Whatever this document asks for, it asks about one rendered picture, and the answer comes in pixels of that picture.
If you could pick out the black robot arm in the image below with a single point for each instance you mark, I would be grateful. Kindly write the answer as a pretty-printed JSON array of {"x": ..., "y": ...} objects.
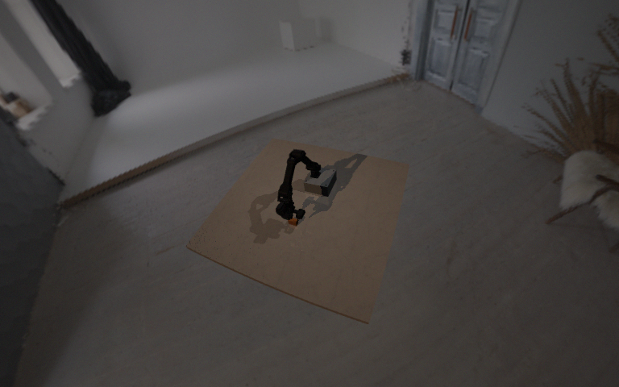
[{"x": 286, "y": 188}]

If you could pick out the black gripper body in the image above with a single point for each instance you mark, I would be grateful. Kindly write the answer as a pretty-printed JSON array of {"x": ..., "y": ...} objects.
[{"x": 299, "y": 213}]

